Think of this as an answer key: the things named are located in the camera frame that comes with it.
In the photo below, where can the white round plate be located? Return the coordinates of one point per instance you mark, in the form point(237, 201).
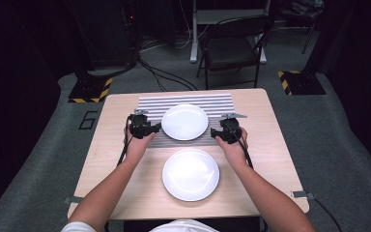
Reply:
point(190, 175)
point(185, 122)

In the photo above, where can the black folding chair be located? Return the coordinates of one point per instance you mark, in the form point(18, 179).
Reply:
point(228, 48)

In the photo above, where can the black stand base striped edge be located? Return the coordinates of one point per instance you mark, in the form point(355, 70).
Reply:
point(302, 83)
point(88, 90)

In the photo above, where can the person's white shirt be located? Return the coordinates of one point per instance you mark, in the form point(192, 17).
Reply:
point(185, 226)

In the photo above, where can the dark equipment cabinet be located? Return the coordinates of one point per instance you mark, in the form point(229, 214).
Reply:
point(112, 32)

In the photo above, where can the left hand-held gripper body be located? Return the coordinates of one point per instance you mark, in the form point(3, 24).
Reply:
point(139, 126)

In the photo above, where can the person's left hand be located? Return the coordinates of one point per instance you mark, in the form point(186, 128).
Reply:
point(138, 148)

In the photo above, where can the dark chair with clutter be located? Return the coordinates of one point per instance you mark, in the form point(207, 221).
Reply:
point(302, 14)

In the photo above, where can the person's right hand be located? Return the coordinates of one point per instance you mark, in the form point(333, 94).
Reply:
point(233, 153)

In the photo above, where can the grey striped placemat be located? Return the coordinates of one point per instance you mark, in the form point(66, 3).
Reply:
point(215, 104)

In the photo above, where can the grey tape piece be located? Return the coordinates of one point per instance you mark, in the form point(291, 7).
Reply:
point(301, 194)
point(72, 200)

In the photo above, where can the white desk frame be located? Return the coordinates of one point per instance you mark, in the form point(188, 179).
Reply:
point(220, 14)

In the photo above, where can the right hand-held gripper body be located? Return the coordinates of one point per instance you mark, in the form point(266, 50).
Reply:
point(232, 130)

